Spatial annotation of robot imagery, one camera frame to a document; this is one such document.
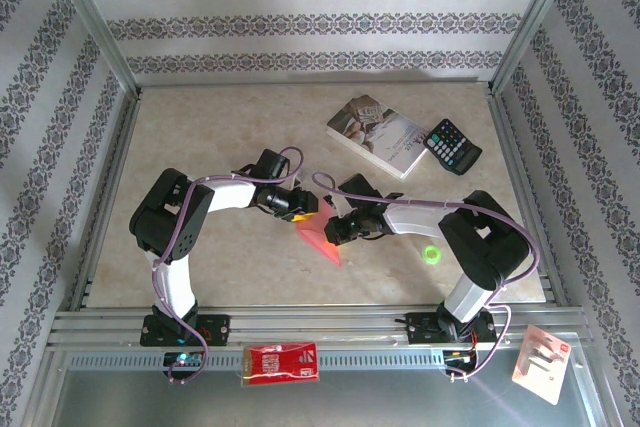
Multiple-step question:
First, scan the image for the red translucent plastic sheet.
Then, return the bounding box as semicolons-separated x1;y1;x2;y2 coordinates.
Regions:
294;199;344;267

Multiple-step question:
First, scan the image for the green tape roll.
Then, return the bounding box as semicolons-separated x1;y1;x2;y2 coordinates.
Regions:
419;242;444;266

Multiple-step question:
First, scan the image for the white paperback book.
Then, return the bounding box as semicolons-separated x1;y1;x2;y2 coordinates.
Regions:
325;92;432;182

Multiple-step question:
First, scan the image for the black calculator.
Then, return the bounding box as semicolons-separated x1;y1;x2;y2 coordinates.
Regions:
422;118;484;177

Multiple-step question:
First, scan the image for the red packet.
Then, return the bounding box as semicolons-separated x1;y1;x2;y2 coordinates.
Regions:
241;340;321;388

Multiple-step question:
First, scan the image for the small circuit board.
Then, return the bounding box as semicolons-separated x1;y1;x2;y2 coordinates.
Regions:
442;348;479;371
163;350;207;369

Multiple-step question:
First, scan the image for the grey metal tray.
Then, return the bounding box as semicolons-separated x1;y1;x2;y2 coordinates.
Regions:
22;349;609;427

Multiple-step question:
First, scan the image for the pink blister pack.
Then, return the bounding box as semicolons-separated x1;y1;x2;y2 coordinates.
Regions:
510;324;574;406

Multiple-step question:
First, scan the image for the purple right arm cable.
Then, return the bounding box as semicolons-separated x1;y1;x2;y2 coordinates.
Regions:
311;171;541;383

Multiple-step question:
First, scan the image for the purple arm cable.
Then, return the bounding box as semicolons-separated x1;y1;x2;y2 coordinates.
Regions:
151;145;307;386
311;171;541;383

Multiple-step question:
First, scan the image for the long aluminium mounting rail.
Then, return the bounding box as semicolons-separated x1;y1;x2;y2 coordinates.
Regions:
47;303;594;351

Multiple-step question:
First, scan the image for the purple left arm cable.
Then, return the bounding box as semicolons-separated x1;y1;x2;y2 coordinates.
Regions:
151;145;307;386

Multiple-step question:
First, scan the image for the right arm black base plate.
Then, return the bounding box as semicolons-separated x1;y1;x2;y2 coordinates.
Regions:
405;311;499;347

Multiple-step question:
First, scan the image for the thin aluminium wall rail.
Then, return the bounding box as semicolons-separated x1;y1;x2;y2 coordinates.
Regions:
134;77;496;89

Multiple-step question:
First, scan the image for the slotted grey cable duct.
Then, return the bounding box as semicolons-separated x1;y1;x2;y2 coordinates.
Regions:
64;350;484;372

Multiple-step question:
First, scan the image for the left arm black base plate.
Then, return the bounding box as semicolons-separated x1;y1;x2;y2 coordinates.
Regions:
139;313;232;348

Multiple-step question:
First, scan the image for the aluminium frame side rail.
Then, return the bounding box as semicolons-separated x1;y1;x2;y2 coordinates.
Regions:
487;86;569;306
69;89;144;311

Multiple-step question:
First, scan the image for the aluminium frame post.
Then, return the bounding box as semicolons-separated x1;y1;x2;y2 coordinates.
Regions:
42;0;144;98
487;0;586;96

